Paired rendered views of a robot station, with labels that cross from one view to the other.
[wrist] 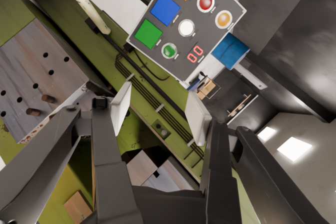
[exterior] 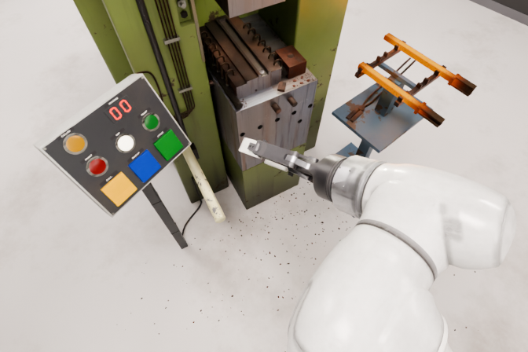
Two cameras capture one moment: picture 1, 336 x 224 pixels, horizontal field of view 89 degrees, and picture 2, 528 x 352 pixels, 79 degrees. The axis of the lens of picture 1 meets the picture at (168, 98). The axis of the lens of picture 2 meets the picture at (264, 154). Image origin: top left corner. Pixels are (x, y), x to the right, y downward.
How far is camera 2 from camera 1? 55 cm
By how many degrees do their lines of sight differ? 49
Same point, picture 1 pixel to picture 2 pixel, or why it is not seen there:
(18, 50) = not seen: hidden behind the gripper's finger
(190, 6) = (115, 165)
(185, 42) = (130, 126)
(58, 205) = not seen: outside the picture
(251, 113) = not seen: outside the picture
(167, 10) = (144, 165)
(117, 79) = (199, 90)
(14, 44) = not seen: hidden behind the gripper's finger
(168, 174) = not seen: outside the picture
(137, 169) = not seen: outside the picture
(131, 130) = not seen: outside the picture
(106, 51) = (193, 122)
